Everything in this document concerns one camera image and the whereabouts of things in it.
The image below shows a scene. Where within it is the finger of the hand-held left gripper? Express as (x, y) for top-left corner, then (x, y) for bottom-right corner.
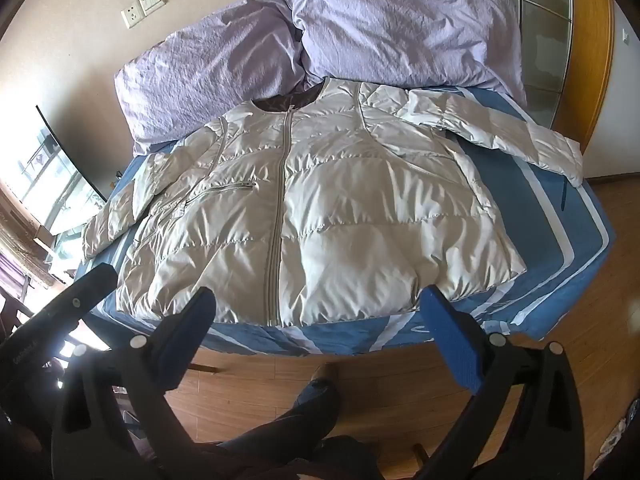
(27, 262), (119, 348)

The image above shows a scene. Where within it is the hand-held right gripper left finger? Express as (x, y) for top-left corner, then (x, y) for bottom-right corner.
(51, 286), (223, 480)

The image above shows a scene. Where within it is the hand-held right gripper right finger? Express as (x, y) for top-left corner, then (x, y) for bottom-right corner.
(410, 285), (603, 480)

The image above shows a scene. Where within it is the white puffer jacket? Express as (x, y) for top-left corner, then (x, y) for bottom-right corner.
(81, 77), (586, 329)

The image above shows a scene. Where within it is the blue white striped bedsheet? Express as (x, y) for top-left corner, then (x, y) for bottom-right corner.
(75, 85), (617, 357)

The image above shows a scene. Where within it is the person's trouser leg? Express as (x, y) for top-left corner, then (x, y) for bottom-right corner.
(150, 375), (381, 480)

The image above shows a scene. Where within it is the lilac crinkled pillow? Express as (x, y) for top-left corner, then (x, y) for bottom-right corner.
(276, 0), (528, 107)
(114, 0), (307, 156)

